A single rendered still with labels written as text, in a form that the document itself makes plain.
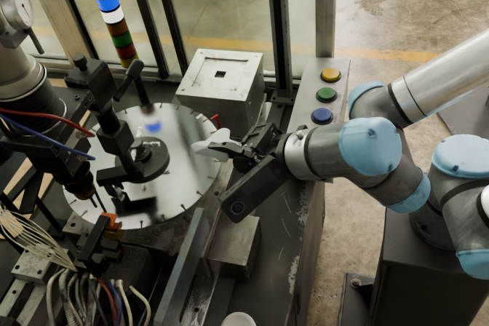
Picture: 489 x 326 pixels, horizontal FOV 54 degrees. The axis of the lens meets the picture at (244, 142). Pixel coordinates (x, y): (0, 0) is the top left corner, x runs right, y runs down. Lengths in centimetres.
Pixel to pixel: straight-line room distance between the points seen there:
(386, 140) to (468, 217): 30
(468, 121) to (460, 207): 150
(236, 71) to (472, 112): 145
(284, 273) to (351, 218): 99
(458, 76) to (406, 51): 199
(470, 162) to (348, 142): 36
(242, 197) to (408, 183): 24
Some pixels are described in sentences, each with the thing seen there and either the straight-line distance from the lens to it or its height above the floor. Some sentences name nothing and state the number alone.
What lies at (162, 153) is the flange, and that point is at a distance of 98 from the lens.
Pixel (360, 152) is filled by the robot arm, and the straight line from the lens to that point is 61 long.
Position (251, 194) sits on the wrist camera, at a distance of 73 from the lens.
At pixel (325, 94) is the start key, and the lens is 113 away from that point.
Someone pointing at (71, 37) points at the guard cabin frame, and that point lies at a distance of 152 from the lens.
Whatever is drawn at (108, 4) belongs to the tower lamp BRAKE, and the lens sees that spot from 110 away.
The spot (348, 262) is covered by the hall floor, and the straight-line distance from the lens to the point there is 189.
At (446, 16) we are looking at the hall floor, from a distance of 304.
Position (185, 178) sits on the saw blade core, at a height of 95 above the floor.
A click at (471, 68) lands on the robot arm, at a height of 121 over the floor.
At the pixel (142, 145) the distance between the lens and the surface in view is 96.
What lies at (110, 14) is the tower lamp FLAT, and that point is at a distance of 112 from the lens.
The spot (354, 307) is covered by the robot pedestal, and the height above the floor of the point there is 1.
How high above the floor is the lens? 168
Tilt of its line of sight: 48 degrees down
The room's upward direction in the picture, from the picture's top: 10 degrees counter-clockwise
